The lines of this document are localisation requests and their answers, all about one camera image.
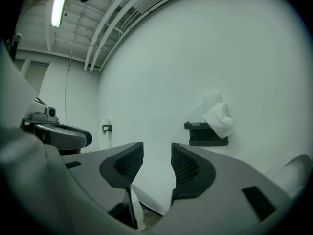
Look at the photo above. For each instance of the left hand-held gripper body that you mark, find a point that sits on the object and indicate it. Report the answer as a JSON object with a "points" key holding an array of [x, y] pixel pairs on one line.
{"points": [[45, 115]]}

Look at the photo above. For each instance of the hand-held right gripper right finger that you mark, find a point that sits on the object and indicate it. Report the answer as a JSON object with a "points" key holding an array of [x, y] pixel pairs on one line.
{"points": [[220, 204]]}

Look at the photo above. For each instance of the long ceiling light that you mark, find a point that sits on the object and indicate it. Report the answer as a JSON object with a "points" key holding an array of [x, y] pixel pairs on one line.
{"points": [[58, 10]]}

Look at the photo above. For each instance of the white toilet paper roll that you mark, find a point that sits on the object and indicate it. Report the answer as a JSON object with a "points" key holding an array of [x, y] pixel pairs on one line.
{"points": [[218, 120]]}

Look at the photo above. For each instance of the black toilet paper holder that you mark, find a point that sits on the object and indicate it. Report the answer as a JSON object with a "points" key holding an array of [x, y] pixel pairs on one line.
{"points": [[203, 136]]}

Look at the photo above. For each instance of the black wall hook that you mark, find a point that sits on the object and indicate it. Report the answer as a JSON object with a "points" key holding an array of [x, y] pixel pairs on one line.
{"points": [[107, 128]]}

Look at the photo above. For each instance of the person's light grey clothing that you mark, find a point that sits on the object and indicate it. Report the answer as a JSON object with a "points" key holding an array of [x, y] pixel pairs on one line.
{"points": [[22, 160]]}

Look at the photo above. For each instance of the white ceiling pipes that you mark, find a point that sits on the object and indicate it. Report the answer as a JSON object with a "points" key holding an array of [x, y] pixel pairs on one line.
{"points": [[102, 40]]}

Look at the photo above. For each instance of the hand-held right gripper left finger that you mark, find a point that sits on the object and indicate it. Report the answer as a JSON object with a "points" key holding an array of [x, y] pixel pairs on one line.
{"points": [[97, 180]]}

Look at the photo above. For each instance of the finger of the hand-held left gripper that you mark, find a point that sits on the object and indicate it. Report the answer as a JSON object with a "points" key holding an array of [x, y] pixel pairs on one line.
{"points": [[66, 136]]}

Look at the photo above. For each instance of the white door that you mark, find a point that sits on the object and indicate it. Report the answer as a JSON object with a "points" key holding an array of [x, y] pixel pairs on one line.
{"points": [[33, 78]]}

